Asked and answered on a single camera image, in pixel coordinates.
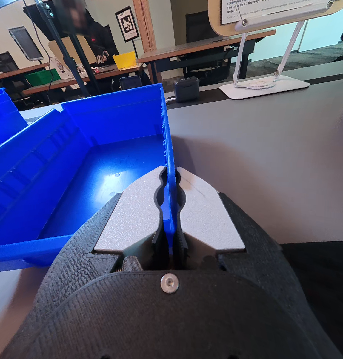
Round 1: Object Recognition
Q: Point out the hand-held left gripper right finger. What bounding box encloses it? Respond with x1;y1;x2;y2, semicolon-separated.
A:
176;167;246;252

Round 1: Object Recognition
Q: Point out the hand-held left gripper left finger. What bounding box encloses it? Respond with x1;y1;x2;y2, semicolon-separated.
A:
94;165;168;253

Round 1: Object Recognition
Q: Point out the blue plastic bin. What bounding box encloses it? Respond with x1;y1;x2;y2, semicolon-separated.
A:
0;83;179;274
0;88;28;151

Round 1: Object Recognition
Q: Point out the dark grey box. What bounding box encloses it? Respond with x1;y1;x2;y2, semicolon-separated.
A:
174;76;200;104

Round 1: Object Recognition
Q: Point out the black honeycomb seat cushion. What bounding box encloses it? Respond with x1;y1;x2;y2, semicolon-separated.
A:
281;241;343;359

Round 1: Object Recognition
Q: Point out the instruction sign on white stand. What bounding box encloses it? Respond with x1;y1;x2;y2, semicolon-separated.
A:
208;0;343;100

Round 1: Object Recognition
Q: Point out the wooden top office desk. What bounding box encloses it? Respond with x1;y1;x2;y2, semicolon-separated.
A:
23;63;144;95
138;29;276;82

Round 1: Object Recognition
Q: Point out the yellow plastic bin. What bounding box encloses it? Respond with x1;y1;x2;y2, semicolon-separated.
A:
113;51;137;69

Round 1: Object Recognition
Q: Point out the green plastic bin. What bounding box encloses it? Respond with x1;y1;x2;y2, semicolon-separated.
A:
25;69;61;85

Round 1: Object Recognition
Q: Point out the wooden document stand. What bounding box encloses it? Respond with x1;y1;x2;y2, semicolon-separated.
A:
48;35;97;71

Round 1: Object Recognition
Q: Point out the black tripod stand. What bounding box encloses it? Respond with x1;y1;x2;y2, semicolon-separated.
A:
34;0;101;96

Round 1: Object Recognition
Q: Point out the wooden workshop desk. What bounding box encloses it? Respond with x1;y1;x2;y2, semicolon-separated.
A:
0;63;50;82

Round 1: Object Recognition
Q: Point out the black office chair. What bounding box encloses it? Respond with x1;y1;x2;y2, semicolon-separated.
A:
185;11;217;44

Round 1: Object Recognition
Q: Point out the black white marker sign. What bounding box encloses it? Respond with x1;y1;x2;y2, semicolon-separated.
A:
115;6;140;58

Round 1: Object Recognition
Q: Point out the grey framed tablet screen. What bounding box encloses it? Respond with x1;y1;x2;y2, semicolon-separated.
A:
8;26;45;62

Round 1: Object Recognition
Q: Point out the printed instruction sheet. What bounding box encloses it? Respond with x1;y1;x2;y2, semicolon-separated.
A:
220;0;332;26

